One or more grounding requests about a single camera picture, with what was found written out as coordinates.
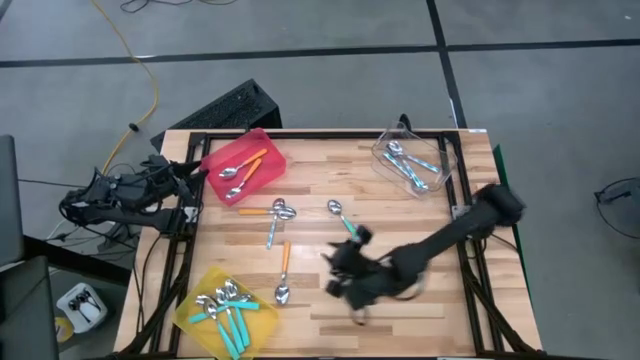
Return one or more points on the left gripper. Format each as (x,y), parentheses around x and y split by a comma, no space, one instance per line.
(160,180)

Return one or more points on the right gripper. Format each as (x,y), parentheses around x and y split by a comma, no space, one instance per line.
(365,285)

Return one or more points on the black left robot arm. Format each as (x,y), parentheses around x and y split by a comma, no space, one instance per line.
(100,210)

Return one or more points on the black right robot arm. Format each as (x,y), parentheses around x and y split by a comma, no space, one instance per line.
(450,235)

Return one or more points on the red translucent plastic bin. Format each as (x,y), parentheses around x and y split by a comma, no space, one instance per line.
(272,167)

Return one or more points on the yellow translucent plastic bin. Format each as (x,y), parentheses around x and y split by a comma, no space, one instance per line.
(260,325)

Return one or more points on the clear plastic bin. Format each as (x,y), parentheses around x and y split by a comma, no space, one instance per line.
(380,145)

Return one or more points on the black floor beam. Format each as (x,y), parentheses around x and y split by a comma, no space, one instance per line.
(75,260)

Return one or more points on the black curved clamp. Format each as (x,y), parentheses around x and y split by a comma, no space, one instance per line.
(405,121)

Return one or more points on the white tray with black parts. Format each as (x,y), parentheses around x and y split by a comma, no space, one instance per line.
(67,305)

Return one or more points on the yellow tape roll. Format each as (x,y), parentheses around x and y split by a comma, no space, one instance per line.
(63,330)

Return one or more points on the dark grey flat panel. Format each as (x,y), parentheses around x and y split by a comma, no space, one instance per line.
(25,310)

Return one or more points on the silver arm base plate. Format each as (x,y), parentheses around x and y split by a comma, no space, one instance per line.
(457,212)
(190,215)

